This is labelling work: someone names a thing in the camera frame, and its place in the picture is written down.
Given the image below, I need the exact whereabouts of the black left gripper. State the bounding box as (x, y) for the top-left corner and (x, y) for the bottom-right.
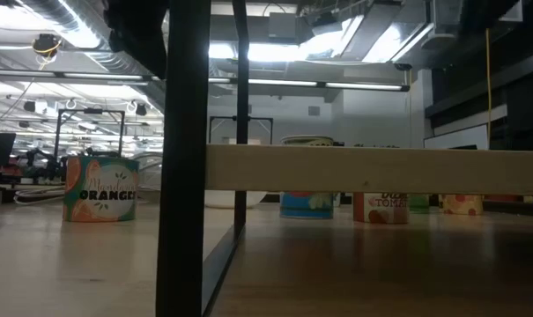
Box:
(103, 0), (168, 80)

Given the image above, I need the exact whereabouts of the mandarin oranges short can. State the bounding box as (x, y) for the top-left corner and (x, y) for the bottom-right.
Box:
(62, 155), (140, 223)

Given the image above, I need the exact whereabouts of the blue label tall can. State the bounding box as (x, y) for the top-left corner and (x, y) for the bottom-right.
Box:
(279, 134), (337, 220)

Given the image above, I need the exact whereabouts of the diced tomatoes short can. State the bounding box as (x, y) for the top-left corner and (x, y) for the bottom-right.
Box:
(352, 192), (411, 225)

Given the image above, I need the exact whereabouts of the green label tall can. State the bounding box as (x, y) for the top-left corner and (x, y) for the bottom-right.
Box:
(409, 193), (431, 215)

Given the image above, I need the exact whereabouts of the yellow red-dotted short can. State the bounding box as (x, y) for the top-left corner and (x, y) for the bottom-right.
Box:
(438, 194), (485, 217)

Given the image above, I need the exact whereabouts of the clear glass bowl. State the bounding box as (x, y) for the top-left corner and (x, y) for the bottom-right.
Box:
(204, 189), (268, 210)

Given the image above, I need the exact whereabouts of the black yellow cable reel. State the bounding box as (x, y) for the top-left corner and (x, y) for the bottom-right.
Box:
(31, 33), (63, 59)

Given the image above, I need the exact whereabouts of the black background workstation frame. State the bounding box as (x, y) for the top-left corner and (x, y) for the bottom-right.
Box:
(208, 115), (275, 145)

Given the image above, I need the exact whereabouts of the white coiled hose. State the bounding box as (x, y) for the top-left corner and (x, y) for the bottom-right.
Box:
(13, 186), (67, 206)

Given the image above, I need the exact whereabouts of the yellow hanging cable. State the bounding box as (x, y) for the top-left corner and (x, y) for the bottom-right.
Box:
(485, 26), (492, 138)

